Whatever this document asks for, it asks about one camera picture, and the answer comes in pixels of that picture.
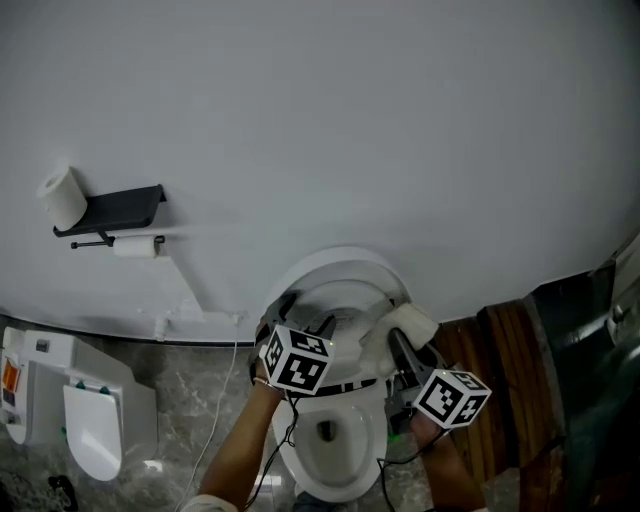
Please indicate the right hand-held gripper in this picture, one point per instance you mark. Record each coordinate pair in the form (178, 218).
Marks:
(450, 400)

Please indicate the large toilet paper roll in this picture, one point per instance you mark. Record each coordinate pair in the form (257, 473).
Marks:
(62, 197)

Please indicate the small toilet paper roll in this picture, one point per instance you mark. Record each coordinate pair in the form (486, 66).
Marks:
(134, 247)

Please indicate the white cloth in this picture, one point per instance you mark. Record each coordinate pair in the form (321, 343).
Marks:
(415, 320)

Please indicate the small black object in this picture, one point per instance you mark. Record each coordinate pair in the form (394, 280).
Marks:
(62, 487)

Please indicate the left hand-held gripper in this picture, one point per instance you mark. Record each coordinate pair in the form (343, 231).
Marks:
(297, 362)

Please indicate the white plastic bin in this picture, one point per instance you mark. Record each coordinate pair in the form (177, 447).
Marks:
(95, 415)

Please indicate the black toilet paper holder shelf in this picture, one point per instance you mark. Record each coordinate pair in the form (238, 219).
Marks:
(122, 207)

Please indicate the dark door panel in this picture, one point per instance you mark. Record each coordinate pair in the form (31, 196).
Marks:
(595, 400)

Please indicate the person's left forearm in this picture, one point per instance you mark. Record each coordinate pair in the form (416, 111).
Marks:
(240, 440)

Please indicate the brown wooden panel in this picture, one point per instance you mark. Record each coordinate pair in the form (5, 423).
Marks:
(505, 380)

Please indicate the white toilet bowl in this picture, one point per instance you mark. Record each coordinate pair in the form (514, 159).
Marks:
(300, 450)

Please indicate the white toilet lid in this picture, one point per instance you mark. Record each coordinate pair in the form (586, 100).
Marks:
(345, 256)

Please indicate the person's right forearm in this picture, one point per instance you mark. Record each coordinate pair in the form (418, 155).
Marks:
(450, 465)

